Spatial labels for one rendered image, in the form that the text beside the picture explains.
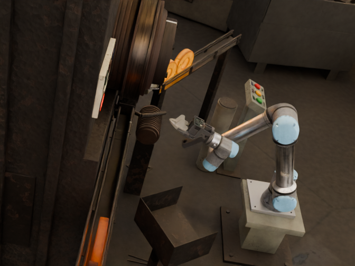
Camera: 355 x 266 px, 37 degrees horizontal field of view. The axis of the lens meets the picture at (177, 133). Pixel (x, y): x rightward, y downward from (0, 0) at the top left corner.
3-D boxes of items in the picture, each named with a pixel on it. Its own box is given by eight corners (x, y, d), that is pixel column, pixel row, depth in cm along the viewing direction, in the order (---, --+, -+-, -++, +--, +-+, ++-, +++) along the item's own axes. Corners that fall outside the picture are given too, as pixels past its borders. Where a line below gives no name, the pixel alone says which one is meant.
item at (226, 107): (195, 170, 338) (218, 105, 306) (195, 157, 347) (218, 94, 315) (213, 173, 339) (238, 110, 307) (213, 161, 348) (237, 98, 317)
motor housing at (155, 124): (119, 196, 304) (137, 124, 272) (124, 170, 322) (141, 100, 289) (141, 200, 306) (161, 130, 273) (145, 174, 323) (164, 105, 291)
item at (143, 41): (117, 122, 214) (139, 19, 185) (130, 63, 251) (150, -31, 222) (132, 125, 215) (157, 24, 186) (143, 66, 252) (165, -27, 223)
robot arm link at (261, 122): (288, 90, 251) (204, 134, 272) (289, 101, 242) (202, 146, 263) (300, 107, 256) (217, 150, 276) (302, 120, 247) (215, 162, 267)
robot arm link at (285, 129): (295, 196, 272) (298, 105, 243) (296, 216, 260) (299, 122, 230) (271, 196, 274) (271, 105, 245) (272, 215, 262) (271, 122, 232)
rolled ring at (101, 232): (100, 261, 175) (91, 259, 175) (96, 276, 190) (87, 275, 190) (111, 210, 185) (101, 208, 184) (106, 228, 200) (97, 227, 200)
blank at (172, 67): (156, 65, 275) (160, 68, 274) (174, 54, 285) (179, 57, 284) (151, 88, 285) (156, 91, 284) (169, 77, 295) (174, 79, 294)
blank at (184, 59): (174, 54, 285) (179, 57, 284) (192, 44, 295) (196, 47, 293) (169, 77, 295) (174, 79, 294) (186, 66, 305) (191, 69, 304)
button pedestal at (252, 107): (216, 176, 338) (246, 100, 300) (216, 152, 356) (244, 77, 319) (240, 181, 339) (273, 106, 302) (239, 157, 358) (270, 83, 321)
